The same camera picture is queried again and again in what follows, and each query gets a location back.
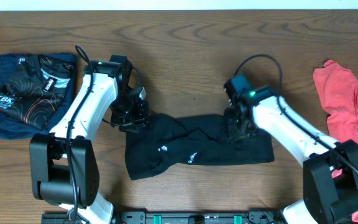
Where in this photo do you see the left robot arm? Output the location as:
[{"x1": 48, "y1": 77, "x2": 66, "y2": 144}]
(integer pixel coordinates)
[{"x1": 29, "y1": 55, "x2": 149, "y2": 223}]

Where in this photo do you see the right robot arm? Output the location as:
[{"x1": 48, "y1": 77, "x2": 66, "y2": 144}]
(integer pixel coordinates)
[{"x1": 223, "y1": 75, "x2": 358, "y2": 223}]

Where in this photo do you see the folded black patterned jersey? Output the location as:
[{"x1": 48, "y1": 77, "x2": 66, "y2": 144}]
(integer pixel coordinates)
[{"x1": 0, "y1": 54, "x2": 77, "y2": 131}]

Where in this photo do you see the black polo shirt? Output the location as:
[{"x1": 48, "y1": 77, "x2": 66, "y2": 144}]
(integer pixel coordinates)
[{"x1": 125, "y1": 114, "x2": 275, "y2": 180}]

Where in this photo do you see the folded navy shirt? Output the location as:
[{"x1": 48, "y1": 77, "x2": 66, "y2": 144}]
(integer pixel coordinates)
[{"x1": 0, "y1": 54, "x2": 76, "y2": 139}]

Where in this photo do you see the black mounting rail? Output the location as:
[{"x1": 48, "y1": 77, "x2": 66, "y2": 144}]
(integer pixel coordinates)
[{"x1": 41, "y1": 210, "x2": 287, "y2": 224}]

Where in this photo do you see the red t-shirt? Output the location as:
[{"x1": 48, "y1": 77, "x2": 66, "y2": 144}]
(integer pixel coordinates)
[{"x1": 312, "y1": 59, "x2": 358, "y2": 224}]

